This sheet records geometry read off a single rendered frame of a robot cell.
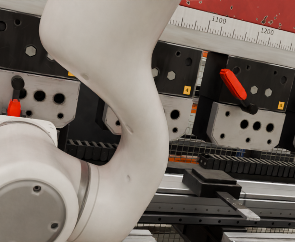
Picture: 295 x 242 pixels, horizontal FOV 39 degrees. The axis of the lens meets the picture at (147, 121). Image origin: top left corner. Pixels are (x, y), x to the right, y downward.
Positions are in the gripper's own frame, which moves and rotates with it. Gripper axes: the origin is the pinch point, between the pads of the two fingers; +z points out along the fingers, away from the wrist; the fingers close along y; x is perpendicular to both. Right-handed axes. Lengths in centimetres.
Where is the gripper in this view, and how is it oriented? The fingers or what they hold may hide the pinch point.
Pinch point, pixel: (12, 122)
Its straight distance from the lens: 63.2
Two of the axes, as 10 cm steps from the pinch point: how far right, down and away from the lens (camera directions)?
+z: -3.2, -2.2, 9.2
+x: 1.9, -9.7, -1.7
